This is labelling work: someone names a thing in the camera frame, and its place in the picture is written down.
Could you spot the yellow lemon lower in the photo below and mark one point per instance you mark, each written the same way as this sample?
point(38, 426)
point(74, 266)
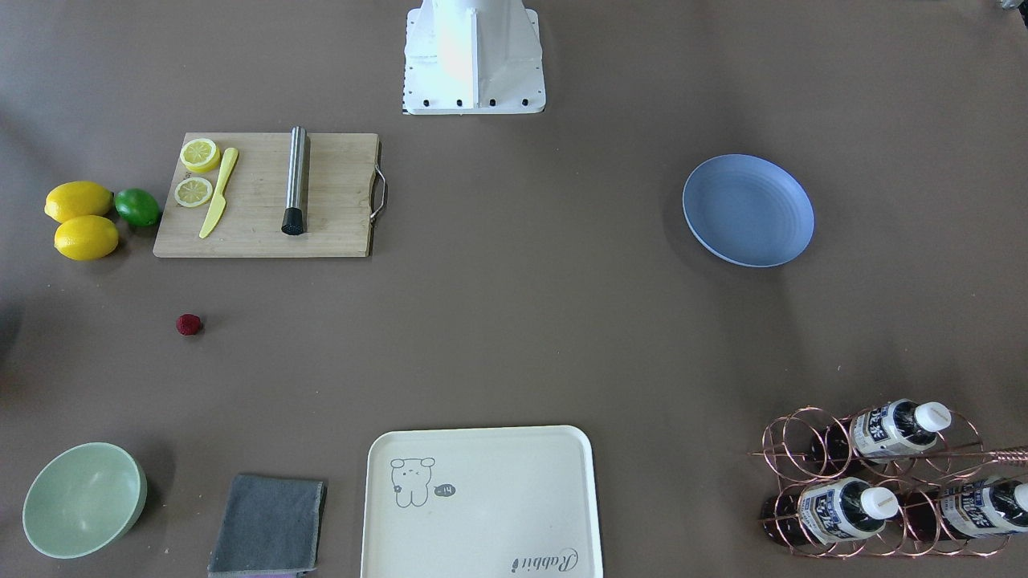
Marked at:
point(86, 238)

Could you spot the top tea bottle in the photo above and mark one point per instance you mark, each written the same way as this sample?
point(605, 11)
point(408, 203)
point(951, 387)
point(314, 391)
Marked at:
point(878, 436)

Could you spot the yellow lemon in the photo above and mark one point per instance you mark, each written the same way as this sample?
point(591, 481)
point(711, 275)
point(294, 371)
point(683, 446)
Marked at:
point(86, 238)
point(76, 199)

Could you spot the cream rabbit tray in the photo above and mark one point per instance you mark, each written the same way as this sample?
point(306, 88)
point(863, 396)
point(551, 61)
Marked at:
point(482, 502)

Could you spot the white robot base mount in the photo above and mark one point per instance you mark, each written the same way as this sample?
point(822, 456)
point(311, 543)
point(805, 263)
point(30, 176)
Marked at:
point(473, 58)

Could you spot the yellow plastic knife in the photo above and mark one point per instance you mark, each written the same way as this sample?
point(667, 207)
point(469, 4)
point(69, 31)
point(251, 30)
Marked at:
point(218, 201)

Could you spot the tea bottle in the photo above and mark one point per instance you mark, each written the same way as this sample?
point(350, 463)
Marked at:
point(826, 513)
point(878, 436)
point(993, 506)

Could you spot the green bowl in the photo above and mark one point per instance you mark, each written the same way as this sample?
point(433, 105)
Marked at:
point(83, 500)

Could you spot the green lime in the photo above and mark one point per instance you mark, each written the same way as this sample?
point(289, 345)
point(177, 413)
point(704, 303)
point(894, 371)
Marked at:
point(137, 207)

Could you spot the blue plate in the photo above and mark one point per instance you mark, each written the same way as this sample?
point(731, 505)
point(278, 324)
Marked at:
point(748, 211)

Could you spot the lower tea bottle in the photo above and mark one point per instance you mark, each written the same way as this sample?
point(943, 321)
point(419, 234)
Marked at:
point(993, 506)
point(826, 513)

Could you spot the yellow lemon upper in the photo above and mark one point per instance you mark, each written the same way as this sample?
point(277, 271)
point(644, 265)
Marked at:
point(76, 199)

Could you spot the lemon half upper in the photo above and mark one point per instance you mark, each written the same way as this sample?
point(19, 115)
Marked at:
point(200, 155)

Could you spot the copper wire bottle rack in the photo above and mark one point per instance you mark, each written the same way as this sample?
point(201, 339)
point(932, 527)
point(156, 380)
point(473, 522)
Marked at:
point(795, 448)

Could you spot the wooden cutting board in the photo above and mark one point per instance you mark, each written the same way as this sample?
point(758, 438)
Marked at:
point(339, 201)

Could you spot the lemon slice lower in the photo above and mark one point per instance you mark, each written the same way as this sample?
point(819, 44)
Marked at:
point(193, 192)

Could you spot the grey folded cloth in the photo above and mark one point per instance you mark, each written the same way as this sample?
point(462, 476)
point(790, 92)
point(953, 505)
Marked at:
point(270, 528)

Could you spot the red strawberry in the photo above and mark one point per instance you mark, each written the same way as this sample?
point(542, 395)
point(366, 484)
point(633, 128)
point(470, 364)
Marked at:
point(189, 324)

